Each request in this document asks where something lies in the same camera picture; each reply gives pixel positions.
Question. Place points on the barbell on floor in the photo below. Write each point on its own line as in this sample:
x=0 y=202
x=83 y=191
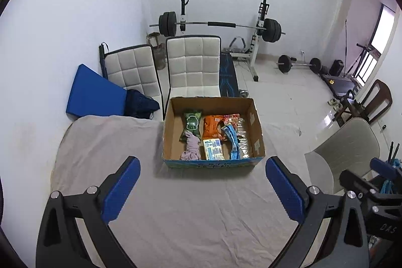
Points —
x=286 y=63

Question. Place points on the dark wooden chair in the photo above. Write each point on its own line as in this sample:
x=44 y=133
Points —
x=376 y=103

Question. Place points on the orange snack packet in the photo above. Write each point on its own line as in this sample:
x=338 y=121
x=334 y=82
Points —
x=212 y=127

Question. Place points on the barbell on rack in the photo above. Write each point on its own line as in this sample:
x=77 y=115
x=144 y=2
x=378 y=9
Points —
x=270 y=31

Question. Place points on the white padded chair left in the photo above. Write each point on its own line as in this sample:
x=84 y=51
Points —
x=133 y=68

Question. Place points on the white padded chair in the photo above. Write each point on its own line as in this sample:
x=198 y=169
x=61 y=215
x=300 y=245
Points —
x=193 y=63
x=133 y=68

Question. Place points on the blue foam mat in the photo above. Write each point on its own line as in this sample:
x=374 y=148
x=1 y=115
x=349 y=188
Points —
x=91 y=94

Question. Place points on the yellow tissue pack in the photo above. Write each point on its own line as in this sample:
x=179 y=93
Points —
x=213 y=149

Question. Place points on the white padded chair right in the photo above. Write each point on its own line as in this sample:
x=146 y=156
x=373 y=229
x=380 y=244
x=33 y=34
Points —
x=193 y=63

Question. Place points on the red floral snack packet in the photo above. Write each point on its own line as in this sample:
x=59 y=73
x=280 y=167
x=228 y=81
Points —
x=231 y=119

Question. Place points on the open cardboard box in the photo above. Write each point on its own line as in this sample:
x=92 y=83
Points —
x=249 y=132

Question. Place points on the white barbell rack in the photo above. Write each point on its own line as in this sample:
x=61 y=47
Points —
x=251 y=51

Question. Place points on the lilac cloth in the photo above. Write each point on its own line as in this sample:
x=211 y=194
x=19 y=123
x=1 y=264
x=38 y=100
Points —
x=192 y=149

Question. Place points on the grey table cloth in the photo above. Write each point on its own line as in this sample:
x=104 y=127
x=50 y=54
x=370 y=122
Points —
x=202 y=217

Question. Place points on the blue plastic packet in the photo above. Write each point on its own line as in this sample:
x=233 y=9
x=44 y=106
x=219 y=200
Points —
x=232 y=137

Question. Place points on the beige plastic chair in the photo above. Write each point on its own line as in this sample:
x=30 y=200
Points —
x=352 y=147

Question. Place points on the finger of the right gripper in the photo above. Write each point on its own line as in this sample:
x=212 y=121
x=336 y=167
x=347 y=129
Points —
x=383 y=167

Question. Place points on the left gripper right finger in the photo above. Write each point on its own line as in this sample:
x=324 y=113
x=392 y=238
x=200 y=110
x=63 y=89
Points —
x=345 y=241

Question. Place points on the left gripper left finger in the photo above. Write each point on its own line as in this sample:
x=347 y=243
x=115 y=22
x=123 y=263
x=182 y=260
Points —
x=59 y=243

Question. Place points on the green wet wipes packet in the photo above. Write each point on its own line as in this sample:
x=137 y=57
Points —
x=191 y=120

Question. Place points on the black blue exercise mat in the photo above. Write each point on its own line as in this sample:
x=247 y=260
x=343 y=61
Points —
x=228 y=83

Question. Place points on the dark blue bag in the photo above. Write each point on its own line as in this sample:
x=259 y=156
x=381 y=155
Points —
x=138 y=105

